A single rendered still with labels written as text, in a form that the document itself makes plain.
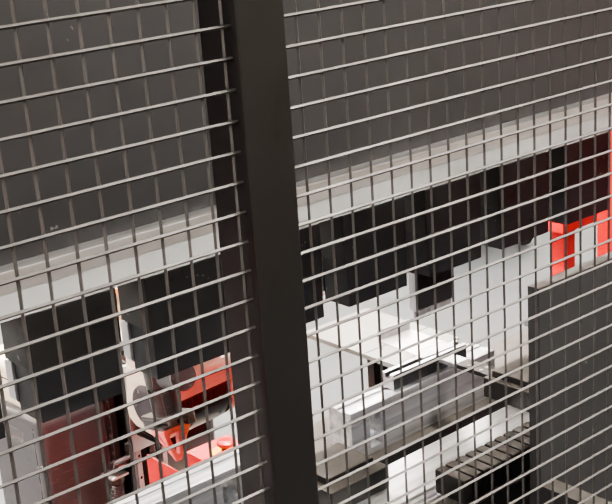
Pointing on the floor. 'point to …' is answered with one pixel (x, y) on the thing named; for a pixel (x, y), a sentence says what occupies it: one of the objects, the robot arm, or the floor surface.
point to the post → (262, 246)
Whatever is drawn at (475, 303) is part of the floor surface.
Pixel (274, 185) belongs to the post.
